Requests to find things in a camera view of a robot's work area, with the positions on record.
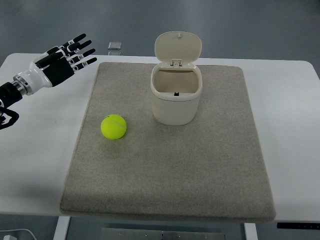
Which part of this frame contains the cream bin with open lid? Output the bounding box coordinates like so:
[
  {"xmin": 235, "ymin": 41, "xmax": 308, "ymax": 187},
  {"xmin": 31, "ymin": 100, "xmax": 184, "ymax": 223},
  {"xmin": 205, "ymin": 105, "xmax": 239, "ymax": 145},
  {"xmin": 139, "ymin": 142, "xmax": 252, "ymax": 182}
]
[{"xmin": 150, "ymin": 31, "xmax": 203, "ymax": 126}]

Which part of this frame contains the white cable with plug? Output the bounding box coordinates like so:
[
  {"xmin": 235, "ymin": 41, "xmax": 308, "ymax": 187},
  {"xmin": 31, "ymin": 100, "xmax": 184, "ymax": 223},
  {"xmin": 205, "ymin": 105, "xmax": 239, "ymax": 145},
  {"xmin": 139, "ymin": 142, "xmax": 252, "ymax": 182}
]
[{"xmin": 0, "ymin": 228, "xmax": 37, "ymax": 240}]

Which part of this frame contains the yellow tennis ball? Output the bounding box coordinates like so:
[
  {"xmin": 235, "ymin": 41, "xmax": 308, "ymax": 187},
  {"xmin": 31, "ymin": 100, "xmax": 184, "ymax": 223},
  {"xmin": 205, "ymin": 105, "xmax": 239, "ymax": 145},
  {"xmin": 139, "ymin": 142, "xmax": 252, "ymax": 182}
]
[{"xmin": 100, "ymin": 114, "xmax": 127, "ymax": 140}]

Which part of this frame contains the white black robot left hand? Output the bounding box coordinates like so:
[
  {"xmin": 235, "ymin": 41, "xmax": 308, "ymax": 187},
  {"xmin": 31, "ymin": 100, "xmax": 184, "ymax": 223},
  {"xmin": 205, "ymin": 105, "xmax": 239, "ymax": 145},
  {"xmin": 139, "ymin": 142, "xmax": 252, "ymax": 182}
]
[{"xmin": 12, "ymin": 33, "xmax": 97, "ymax": 96}]

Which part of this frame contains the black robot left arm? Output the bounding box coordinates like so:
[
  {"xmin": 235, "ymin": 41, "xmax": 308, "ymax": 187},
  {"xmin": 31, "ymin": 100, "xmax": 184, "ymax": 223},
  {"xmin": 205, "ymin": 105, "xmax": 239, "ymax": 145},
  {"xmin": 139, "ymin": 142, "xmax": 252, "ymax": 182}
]
[{"xmin": 0, "ymin": 82, "xmax": 23, "ymax": 130}]

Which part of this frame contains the white left table leg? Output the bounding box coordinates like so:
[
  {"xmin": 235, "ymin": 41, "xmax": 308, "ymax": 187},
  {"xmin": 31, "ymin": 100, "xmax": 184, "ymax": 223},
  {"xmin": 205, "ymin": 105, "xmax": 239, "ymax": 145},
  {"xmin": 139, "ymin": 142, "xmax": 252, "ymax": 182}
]
[{"xmin": 53, "ymin": 216, "xmax": 71, "ymax": 240}]

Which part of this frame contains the silver floor socket plate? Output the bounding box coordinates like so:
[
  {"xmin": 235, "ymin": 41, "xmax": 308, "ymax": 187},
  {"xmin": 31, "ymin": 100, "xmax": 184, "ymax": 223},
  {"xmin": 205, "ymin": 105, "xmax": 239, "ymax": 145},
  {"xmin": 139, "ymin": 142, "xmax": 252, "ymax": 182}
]
[{"xmin": 108, "ymin": 41, "xmax": 122, "ymax": 50}]

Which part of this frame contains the white right table leg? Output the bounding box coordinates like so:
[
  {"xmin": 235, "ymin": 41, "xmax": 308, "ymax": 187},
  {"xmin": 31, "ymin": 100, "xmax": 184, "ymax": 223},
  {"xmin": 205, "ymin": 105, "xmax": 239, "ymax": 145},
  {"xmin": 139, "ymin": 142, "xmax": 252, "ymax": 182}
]
[{"xmin": 244, "ymin": 223, "xmax": 258, "ymax": 240}]

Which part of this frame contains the black table control panel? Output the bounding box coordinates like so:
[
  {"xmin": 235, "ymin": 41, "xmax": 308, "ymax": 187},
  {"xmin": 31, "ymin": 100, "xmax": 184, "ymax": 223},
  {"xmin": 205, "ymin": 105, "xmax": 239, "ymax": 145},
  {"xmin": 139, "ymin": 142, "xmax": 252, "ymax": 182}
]
[{"xmin": 277, "ymin": 222, "xmax": 320, "ymax": 230}]

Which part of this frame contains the white table leg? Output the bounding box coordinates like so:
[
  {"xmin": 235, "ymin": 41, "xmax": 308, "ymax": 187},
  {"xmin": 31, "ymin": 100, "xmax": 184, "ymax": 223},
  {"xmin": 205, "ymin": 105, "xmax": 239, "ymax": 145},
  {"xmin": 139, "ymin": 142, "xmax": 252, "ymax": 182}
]
[
  {"xmin": 53, "ymin": 216, "xmax": 71, "ymax": 240},
  {"xmin": 244, "ymin": 223, "xmax": 258, "ymax": 240}
]

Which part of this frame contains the beige felt mat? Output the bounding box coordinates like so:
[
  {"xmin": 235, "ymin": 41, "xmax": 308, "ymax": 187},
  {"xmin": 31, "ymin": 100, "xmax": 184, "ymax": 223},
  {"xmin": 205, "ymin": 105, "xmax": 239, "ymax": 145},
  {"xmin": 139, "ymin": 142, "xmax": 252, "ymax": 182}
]
[{"xmin": 60, "ymin": 62, "xmax": 276, "ymax": 222}]

